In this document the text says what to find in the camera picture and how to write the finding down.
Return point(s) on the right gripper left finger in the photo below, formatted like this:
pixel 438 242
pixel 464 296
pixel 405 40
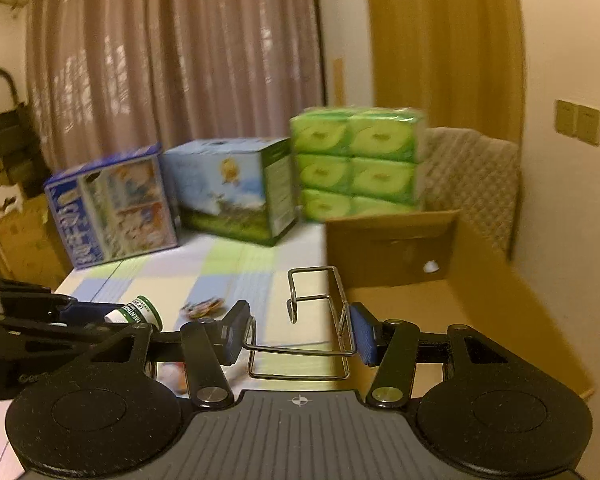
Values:
pixel 209 345

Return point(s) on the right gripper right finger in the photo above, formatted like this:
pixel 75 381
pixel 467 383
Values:
pixel 391 347

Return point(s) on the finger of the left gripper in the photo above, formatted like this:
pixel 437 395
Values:
pixel 86 313
pixel 27 341

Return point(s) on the white green pill bottle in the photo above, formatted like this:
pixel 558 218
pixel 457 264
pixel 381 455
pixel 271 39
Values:
pixel 139 310

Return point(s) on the metal wire rack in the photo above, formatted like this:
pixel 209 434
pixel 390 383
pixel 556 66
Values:
pixel 313 341

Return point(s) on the open cardboard carton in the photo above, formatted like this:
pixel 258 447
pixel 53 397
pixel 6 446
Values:
pixel 32 245

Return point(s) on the checkered bed sheet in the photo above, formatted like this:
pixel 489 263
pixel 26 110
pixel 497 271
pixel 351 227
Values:
pixel 203 267

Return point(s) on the brown cardboard box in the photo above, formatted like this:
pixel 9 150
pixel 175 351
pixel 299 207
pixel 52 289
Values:
pixel 434 270

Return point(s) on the blue milk carton box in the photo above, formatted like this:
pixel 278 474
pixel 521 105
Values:
pixel 113 208

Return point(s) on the white wooden chair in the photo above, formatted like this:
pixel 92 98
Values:
pixel 11 200

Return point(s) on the cow picture milk box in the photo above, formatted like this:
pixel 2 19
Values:
pixel 237 188

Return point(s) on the beige quilted cushion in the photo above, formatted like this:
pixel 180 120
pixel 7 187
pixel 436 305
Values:
pixel 477 175

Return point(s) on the green tissue pack bundle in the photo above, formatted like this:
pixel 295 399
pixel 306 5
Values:
pixel 359 161

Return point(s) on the black folding ladder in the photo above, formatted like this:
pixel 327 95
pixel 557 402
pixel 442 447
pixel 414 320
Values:
pixel 21 158

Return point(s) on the pink curtain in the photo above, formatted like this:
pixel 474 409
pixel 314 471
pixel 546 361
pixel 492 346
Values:
pixel 107 76

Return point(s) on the wooden door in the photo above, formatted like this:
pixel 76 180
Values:
pixel 459 61

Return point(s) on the double wall socket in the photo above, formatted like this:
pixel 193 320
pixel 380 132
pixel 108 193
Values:
pixel 577 121

